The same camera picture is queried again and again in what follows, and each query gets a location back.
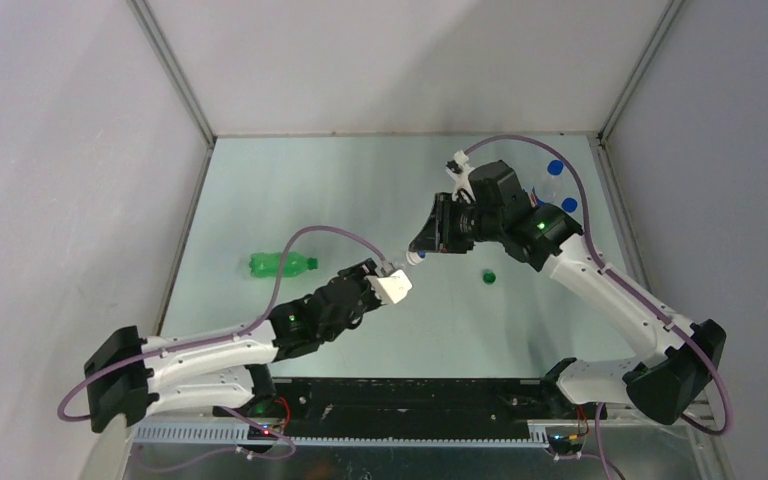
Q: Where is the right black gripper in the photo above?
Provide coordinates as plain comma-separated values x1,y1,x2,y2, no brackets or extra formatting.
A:
409,194,502,256

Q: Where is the white bottle cap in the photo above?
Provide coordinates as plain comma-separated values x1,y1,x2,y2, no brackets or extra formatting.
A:
405,250,426,266

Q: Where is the clear plastic bottle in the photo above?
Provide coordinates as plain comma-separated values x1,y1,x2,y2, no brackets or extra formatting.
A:
384,252,413,275

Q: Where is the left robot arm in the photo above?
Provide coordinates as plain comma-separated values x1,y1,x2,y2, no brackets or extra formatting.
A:
84,259,412,433

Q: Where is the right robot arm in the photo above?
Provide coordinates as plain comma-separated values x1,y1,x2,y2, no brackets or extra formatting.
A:
406,160,726,425

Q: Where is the green bottle cap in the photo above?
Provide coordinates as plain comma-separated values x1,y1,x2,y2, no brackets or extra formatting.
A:
482,269,497,285

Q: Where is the green plastic bottle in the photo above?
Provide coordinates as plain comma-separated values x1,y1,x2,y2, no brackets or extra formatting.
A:
247,251,319,278

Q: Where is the clear bottle blue cap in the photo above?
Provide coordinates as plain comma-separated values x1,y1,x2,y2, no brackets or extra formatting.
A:
556,197,580,222

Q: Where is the pepsi bottle blue cap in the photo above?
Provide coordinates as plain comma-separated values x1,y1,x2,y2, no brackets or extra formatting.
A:
528,159,565,206

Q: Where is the left circuit board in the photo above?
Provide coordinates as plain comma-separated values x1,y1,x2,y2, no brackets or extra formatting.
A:
247,427,279,441

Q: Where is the circuit board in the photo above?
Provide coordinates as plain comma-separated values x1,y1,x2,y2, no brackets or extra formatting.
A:
247,427,279,441
548,434,584,456

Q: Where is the right circuit board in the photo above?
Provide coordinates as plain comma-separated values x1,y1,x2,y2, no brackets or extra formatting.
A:
548,434,584,456

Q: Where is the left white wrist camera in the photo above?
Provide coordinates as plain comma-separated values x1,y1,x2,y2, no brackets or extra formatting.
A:
365,269,413,305

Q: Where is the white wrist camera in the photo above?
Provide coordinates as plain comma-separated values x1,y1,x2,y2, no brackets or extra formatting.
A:
365,269,413,305
446,150,473,183

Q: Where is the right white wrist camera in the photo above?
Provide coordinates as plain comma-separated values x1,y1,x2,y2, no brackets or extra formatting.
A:
446,150,473,183

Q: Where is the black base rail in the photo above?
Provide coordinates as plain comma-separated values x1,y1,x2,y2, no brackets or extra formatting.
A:
237,377,597,441

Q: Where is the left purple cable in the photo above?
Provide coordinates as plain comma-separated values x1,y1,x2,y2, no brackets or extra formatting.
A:
57,225,399,465

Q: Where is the purple cable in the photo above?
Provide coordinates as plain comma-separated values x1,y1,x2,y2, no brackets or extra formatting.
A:
463,135,734,480
57,225,399,465

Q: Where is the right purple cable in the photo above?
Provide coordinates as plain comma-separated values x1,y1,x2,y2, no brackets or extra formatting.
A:
463,135,734,480

